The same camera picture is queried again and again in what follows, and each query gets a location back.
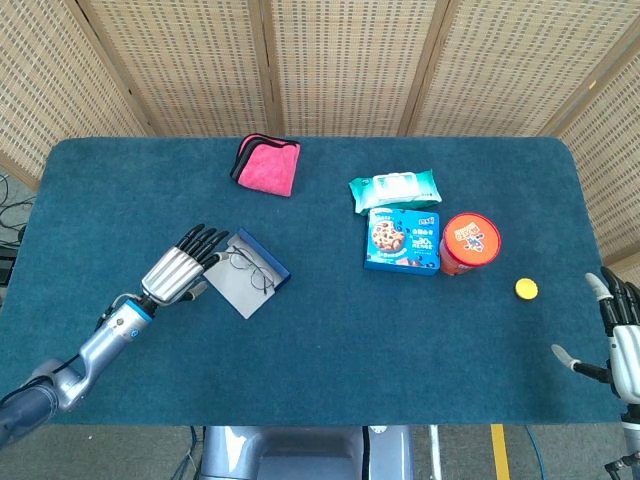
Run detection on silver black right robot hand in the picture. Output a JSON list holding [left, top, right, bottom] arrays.
[[551, 266, 640, 404]]

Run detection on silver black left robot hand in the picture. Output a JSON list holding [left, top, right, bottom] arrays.
[[140, 223, 235, 307]]

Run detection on dark blue glasses case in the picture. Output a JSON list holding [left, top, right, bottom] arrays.
[[202, 228, 292, 320]]

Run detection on black-framed eyeglasses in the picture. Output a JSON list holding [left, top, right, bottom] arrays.
[[227, 245, 276, 294]]

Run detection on grey robot base body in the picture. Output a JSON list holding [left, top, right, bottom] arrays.
[[198, 425, 416, 480]]

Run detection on folded pink microfiber cloth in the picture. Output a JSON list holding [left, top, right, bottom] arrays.
[[229, 132, 302, 198]]

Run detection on yellow floor tape strip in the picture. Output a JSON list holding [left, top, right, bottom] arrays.
[[490, 424, 511, 480]]

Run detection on teal blue table cloth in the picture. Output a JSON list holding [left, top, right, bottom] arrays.
[[0, 136, 634, 428]]

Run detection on orange instant noodle cup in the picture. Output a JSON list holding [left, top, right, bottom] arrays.
[[439, 212, 502, 278]]

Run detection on blue cookie box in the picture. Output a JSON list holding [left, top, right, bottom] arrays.
[[363, 207, 442, 277]]

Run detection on green wet wipes pack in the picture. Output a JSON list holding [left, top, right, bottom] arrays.
[[348, 169, 443, 217]]

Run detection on woven bamboo folding screen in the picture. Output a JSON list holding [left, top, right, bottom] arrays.
[[0, 0, 640, 274]]

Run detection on blue floor cable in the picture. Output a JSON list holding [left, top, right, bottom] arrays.
[[524, 426, 547, 480], [172, 425, 202, 480]]

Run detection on black floor cables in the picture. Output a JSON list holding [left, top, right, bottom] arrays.
[[0, 172, 36, 246]]

